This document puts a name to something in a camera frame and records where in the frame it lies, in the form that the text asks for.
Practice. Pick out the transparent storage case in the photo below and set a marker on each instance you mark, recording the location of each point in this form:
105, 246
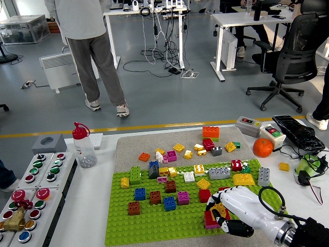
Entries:
23, 28

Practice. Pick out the clear bottle with red cap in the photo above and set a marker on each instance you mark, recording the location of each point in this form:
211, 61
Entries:
83, 149

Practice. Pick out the black bottle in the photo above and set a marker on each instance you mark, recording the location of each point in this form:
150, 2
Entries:
256, 11

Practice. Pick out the white office desk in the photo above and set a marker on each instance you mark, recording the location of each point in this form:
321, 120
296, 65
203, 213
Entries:
244, 18

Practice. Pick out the black keyboard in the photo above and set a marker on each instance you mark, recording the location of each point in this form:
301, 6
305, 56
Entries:
295, 131

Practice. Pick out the brown square brick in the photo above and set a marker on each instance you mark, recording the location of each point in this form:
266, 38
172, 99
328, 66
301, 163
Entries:
155, 198
171, 187
134, 208

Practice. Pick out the small dark green brick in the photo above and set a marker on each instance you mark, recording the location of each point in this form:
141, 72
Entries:
246, 170

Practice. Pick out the long red brick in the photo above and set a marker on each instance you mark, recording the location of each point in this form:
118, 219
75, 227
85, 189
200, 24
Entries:
208, 220

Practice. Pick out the long grey brick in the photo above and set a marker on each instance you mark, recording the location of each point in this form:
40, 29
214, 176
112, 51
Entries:
219, 173

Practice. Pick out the flat white brick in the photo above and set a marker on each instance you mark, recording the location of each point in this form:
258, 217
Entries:
189, 177

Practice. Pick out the dark grey slope brick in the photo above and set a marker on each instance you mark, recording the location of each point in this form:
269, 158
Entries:
154, 172

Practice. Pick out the white panel under desk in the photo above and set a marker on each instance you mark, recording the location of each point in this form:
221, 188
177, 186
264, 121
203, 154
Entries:
228, 51

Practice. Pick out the blue square brick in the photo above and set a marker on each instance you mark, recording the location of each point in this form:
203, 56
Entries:
140, 194
170, 204
154, 163

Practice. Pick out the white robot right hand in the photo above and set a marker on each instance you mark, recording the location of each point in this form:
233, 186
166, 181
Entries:
241, 203

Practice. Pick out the grey four-button control box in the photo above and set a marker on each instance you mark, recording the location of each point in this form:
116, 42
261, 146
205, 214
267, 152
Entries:
25, 184
64, 169

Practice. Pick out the upturned magenta brick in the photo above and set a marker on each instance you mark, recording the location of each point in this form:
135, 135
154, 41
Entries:
171, 156

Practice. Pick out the small pink brick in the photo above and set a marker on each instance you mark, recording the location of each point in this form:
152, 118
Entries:
165, 159

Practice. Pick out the white desk camera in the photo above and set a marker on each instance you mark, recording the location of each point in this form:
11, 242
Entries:
135, 5

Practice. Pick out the flat pink brick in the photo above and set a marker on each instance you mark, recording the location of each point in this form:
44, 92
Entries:
162, 179

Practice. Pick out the black phone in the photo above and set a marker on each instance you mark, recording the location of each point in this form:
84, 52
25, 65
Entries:
278, 17

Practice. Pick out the grey brick with white studs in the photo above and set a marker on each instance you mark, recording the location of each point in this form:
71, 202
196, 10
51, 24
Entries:
216, 151

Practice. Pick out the grey switch box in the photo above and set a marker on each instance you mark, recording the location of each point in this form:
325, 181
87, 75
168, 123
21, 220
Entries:
248, 126

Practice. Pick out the orange fruit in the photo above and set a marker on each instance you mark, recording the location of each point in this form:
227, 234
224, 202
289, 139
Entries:
263, 148

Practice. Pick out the red brick with white studs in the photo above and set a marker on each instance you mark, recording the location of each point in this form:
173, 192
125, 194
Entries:
237, 165

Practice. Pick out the black fan stand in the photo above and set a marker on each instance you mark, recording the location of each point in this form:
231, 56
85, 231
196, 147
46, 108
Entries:
6, 57

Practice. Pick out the white panel heater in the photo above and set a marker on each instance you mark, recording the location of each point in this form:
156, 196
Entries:
59, 72

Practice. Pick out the grey floor socket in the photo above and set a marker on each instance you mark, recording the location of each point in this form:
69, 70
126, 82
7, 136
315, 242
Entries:
27, 84

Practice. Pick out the small white brick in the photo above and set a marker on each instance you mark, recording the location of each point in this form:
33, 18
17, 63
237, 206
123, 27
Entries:
159, 157

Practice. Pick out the yellow and white brick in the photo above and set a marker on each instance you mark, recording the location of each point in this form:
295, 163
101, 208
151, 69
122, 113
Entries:
199, 170

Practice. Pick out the pale yellow small brick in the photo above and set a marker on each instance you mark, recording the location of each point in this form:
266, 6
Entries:
198, 147

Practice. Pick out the green studded baseplate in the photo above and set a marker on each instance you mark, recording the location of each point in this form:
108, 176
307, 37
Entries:
120, 226

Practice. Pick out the flat yellow square brick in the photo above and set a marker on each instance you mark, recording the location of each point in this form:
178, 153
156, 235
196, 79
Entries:
179, 148
230, 147
203, 183

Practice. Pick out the grey block with round hole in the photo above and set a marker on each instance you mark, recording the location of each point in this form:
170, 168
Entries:
55, 146

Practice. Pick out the person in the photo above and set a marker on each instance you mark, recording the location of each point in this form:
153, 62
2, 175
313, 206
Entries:
257, 31
82, 25
6, 177
323, 108

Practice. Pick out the grey felt mat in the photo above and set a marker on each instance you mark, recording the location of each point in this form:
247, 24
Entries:
144, 140

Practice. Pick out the small orange brick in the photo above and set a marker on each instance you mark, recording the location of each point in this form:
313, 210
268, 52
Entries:
144, 157

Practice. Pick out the dark red square brick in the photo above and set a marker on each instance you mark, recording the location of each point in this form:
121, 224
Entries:
208, 144

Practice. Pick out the grey box with mushroom button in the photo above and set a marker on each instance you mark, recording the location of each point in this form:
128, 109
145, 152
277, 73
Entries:
5, 203
48, 208

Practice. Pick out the long magenta brick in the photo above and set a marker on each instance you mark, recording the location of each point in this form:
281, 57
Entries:
210, 226

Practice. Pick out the long lime green brick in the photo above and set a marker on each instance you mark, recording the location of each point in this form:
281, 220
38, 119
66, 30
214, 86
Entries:
210, 139

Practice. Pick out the white red-green switch box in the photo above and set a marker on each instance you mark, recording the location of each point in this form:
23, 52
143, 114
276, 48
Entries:
272, 132

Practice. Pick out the large yellow square brick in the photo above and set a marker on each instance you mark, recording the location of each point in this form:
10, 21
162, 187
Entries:
219, 208

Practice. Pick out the magenta square brick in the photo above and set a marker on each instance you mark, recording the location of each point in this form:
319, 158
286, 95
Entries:
183, 198

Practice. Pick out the black power strip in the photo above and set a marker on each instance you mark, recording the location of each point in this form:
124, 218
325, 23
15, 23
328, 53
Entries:
174, 71

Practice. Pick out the black chair caster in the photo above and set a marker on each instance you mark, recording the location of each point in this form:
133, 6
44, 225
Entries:
4, 107

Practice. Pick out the red rounded brick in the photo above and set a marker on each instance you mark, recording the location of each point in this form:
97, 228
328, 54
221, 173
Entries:
223, 189

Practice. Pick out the black mesh office chair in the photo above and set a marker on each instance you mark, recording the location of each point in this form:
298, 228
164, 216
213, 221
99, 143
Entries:
290, 64

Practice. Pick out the yellow curved long brick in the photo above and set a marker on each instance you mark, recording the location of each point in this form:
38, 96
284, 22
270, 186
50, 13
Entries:
243, 179

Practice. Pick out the long orange brick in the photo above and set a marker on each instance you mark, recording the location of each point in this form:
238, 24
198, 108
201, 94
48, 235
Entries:
210, 132

